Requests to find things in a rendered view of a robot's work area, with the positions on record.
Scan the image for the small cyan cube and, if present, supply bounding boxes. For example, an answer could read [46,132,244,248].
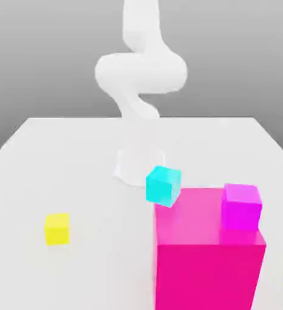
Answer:
[145,165,182,208]

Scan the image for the small yellow cube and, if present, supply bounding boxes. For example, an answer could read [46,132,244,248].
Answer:
[44,213,71,246]

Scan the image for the small magenta cube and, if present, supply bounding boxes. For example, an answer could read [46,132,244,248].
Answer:
[221,183,264,233]

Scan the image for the large pink box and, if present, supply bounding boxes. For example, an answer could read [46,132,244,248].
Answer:
[153,187,267,310]

